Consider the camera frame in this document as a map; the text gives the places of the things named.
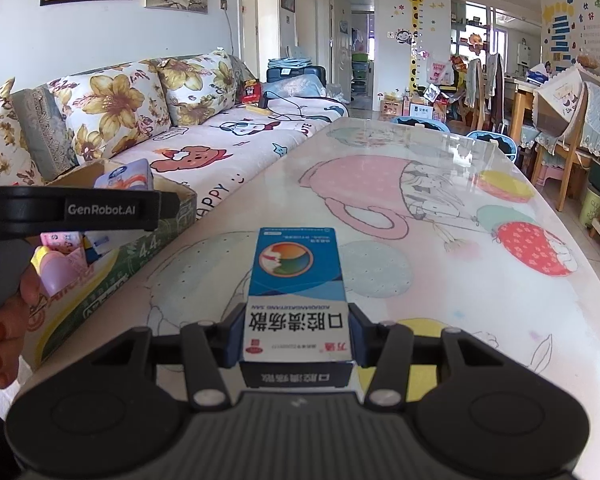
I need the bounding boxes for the green trash bin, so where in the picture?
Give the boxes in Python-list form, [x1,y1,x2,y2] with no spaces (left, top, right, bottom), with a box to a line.
[578,185,600,228]

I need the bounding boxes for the white red-print plastic bag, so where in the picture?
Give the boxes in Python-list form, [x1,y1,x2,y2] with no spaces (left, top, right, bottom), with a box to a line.
[428,61,453,86]

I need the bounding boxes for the small cardboard box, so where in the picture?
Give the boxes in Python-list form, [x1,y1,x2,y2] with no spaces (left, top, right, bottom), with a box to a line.
[380,97,411,116]

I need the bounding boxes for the giraffe height chart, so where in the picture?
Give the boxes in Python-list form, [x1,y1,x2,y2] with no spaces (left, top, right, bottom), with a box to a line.
[405,0,428,96]

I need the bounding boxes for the tilted cardboard box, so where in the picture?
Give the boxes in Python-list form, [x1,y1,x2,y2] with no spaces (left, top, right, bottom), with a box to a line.
[532,67,588,136]

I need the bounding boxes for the wooden dining table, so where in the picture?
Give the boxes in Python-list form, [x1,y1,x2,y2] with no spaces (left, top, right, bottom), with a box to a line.
[505,77,541,143]

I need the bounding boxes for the cartoon printed table cloth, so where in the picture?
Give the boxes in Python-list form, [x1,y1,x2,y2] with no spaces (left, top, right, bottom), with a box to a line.
[20,116,600,461]

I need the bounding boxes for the blue medicine box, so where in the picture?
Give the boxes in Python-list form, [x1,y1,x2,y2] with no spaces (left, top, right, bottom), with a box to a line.
[239,226,357,388]

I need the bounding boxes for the blue wall chart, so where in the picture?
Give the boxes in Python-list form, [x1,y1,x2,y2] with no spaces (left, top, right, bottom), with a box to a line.
[542,2,576,61]

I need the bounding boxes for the cartoon printed sofa blanket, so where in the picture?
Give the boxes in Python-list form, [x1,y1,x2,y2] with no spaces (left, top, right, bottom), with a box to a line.
[145,95,348,231]

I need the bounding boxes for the dark blue suitcase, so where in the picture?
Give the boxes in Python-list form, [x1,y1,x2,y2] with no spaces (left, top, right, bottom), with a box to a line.
[266,65,327,86]

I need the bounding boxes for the pink anime figure box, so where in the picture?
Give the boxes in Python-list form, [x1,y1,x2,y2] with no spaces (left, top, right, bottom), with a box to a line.
[40,231,83,252]

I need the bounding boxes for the hanging clothes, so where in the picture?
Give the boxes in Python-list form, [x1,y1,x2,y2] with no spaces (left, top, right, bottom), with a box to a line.
[462,52,506,133]

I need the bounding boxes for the floral sofa cushion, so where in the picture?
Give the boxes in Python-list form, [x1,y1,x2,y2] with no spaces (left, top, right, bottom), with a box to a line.
[157,50,238,126]
[0,77,43,186]
[47,60,173,166]

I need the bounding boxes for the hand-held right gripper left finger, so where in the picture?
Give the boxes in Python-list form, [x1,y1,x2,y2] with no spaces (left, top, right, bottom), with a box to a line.
[97,302,248,413]

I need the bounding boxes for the yellow pink toy water gun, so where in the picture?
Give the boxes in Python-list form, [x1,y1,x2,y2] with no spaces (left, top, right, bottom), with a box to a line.
[30,245,90,297]

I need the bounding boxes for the grey patterned cushion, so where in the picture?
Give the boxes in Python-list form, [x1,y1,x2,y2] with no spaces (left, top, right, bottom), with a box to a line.
[12,85,78,181]

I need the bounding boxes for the plastic-wrapped bundle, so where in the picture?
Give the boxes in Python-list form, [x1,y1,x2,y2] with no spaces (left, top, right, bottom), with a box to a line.
[265,75,328,101]

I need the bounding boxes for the black cable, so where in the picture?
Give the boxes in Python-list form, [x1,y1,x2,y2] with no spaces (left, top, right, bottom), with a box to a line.
[267,95,306,121]

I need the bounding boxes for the person's left hand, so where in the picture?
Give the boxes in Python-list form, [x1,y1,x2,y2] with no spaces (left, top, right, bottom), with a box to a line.
[0,264,42,391]

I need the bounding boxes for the pink stool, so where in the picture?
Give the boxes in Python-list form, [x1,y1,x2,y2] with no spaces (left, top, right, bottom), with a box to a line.
[532,162,566,186]

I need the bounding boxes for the blue plastic chair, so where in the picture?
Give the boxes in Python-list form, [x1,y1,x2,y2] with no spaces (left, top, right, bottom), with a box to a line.
[466,130,518,163]
[390,116,448,133]

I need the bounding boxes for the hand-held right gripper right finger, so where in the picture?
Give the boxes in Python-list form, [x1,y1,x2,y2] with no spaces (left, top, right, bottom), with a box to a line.
[347,302,491,411]

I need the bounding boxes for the stack of blue cloths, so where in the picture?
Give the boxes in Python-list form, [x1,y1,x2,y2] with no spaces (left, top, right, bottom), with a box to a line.
[269,57,313,71]

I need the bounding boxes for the sofa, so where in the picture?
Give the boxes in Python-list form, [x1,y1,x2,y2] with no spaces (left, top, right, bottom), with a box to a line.
[0,50,351,241]

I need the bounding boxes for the blue white cartoon carton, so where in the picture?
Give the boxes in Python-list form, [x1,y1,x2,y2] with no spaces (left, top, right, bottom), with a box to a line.
[92,158,154,191]

